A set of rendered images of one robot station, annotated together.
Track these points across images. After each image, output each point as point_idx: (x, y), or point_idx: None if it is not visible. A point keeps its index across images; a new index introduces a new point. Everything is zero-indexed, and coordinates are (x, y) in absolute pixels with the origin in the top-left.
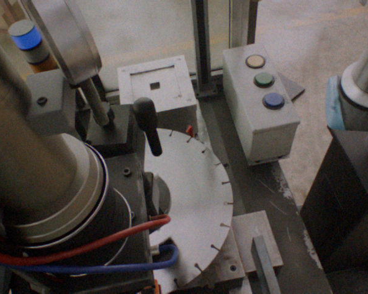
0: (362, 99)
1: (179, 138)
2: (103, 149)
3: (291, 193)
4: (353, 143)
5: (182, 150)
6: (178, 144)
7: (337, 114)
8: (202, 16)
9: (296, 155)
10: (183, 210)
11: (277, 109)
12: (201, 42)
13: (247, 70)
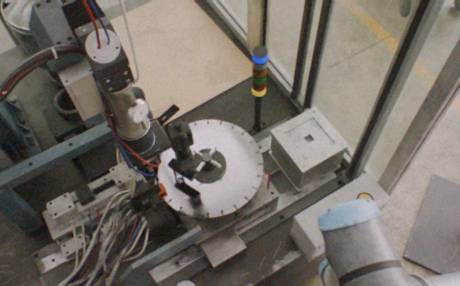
0: (326, 272)
1: (258, 170)
2: (167, 132)
3: (277, 269)
4: None
5: (249, 175)
6: (253, 171)
7: (321, 266)
8: (365, 141)
9: None
10: (210, 190)
11: None
12: (358, 152)
13: (353, 197)
